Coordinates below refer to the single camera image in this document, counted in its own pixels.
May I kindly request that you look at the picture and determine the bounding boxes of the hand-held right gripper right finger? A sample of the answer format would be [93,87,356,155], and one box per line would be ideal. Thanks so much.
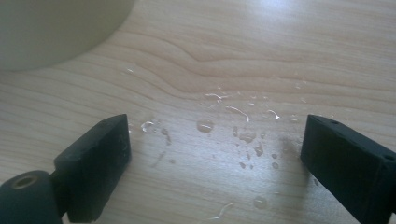
[300,114,396,224]

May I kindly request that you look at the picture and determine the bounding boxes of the cream round container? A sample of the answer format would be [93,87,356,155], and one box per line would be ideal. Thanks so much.
[0,0,137,72]

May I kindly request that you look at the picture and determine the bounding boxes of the water droplets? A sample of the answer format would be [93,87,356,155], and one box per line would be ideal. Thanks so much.
[125,66,321,221]

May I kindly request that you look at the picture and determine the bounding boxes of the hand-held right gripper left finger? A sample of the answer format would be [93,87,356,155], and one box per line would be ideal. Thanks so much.
[53,113,133,224]

